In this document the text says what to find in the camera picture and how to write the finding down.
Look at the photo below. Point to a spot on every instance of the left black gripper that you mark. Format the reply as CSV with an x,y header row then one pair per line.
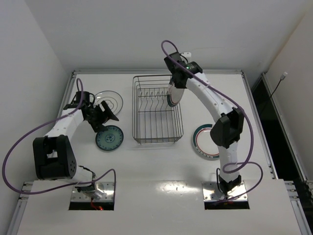
x,y
100,118

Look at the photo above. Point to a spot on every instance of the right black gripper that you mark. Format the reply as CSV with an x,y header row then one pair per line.
x,y
178,80

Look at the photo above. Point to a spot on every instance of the green red rimmed plate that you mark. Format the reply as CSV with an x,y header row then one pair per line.
x,y
203,143
174,95

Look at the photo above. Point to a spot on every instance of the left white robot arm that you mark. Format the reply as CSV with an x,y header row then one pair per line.
x,y
53,155

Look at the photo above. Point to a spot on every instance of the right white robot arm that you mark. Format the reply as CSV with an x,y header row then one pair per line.
x,y
229,120

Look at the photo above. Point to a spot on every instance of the teal patterned small plate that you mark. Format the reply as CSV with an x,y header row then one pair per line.
x,y
110,139

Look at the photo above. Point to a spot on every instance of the clear glass plate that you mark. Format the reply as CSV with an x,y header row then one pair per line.
x,y
113,99

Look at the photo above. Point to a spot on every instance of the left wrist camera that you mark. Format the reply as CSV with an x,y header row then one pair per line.
x,y
87,98

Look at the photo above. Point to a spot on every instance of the metal wire dish rack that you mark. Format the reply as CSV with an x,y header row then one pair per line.
x,y
154,121

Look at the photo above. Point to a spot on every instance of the aluminium table frame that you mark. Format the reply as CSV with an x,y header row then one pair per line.
x,y
159,188

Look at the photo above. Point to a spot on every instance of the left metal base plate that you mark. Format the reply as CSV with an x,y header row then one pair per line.
x,y
98,191

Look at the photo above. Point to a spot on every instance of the metal base plate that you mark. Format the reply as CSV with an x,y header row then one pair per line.
x,y
98,191
212,194

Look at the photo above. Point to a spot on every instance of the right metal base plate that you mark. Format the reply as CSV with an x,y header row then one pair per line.
x,y
212,194

